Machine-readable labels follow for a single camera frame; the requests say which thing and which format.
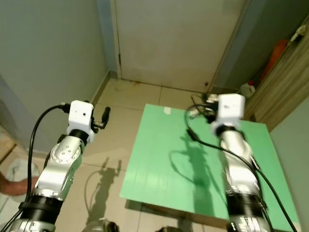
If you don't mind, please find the white bottle with red cap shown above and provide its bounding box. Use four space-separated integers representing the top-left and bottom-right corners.
240 81 257 96

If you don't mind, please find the green sheet on box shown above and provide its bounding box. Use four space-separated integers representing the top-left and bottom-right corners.
120 103 301 232

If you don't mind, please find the pale door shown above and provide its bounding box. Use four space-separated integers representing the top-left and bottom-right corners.
110 0 247 92

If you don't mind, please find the wooden cabinet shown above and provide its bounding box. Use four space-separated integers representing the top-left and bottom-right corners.
244 17 309 131

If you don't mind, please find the orange plastic item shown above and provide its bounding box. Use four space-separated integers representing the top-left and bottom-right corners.
260 40 289 80

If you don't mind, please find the white floor cloth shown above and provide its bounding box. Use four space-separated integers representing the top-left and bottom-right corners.
0 157 46 232

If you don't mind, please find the grey robot left foot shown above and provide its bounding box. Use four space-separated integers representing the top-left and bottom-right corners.
87 218 119 232

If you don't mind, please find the person's bare foot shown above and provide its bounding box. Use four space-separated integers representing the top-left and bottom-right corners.
0 172 37 195

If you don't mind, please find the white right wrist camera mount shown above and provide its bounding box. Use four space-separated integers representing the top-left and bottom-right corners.
210 93 246 133

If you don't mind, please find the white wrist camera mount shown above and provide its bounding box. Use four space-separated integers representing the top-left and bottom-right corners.
210 93 246 133
68 100 95 136

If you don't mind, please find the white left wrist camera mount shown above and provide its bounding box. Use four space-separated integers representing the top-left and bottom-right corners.
68 100 95 136

